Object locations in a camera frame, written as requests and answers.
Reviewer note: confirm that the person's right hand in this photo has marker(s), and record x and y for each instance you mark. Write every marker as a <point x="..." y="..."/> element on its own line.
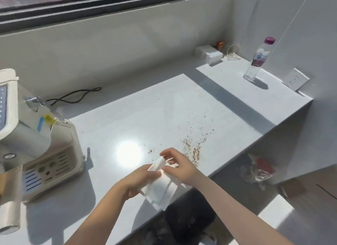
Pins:
<point x="181" y="166"/>

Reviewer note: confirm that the person's left hand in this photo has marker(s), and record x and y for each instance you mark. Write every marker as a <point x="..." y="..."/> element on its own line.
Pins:
<point x="137" y="179"/>

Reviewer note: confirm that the person's right thumb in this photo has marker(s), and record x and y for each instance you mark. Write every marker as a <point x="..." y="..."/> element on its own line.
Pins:
<point x="171" y="170"/>

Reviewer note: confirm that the person's left thumb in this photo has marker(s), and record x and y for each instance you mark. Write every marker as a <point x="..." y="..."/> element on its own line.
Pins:
<point x="154" y="174"/>

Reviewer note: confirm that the white paper tissue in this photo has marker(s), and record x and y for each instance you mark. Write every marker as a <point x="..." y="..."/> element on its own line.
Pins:
<point x="160" y="188"/>

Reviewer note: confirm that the person's right forearm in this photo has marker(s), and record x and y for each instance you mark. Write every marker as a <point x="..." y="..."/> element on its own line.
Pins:
<point x="237" y="213"/>

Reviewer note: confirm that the person's left forearm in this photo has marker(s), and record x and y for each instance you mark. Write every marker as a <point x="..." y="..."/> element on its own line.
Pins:
<point x="100" y="218"/>

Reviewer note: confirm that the scattered brown coffee grounds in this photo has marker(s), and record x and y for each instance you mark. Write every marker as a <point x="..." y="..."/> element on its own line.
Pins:
<point x="193" y="144"/>

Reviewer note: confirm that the crumpled plastic trash bag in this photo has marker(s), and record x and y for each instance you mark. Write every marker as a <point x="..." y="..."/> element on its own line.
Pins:
<point x="256" y="169"/>

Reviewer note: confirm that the white small box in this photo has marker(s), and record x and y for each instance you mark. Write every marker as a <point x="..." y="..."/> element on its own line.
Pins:
<point x="213" y="56"/>

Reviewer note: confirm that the cream espresso coffee machine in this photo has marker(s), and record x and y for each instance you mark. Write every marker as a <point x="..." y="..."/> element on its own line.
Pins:
<point x="34" y="144"/>

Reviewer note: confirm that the white flat box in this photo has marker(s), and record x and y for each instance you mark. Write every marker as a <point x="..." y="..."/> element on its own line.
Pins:
<point x="204" y="49"/>

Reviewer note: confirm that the clear plastic wrapper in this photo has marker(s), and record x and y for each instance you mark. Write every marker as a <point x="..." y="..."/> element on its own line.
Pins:
<point x="233" y="53"/>

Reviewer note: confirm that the orange small object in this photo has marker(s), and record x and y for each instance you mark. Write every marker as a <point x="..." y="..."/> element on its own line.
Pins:
<point x="220" y="44"/>

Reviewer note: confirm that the clear plastic water bottle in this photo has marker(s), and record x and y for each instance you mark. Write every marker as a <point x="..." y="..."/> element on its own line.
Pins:
<point x="256" y="60"/>

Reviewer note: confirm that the white wall socket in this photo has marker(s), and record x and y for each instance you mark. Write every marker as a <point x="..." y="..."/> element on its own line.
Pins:
<point x="295" y="79"/>

